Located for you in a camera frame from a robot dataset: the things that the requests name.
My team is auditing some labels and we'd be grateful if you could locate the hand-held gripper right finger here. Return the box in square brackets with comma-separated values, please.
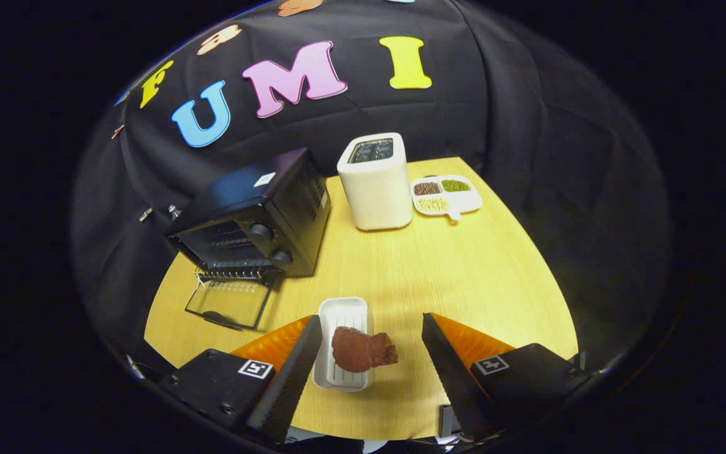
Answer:
[422, 312, 591, 443]

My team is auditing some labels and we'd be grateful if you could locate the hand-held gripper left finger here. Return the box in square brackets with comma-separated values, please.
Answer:
[160, 314, 323, 445]

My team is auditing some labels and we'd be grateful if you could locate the red steak piece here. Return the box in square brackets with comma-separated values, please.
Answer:
[331, 326, 398, 373]

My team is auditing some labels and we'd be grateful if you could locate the white ribbed tray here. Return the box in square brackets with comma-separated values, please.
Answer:
[313, 297, 374, 393]

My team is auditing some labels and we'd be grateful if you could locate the black toaster oven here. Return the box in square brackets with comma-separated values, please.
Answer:
[165, 148, 332, 332]

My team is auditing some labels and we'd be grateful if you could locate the white divided dish with grains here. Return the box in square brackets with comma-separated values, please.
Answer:
[410, 175, 483, 221]

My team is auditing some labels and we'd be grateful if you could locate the white slot toaster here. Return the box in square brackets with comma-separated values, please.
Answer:
[337, 132, 413, 231]

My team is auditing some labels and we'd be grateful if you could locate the black backdrop cloth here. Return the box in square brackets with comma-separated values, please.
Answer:
[72, 0, 676, 379]

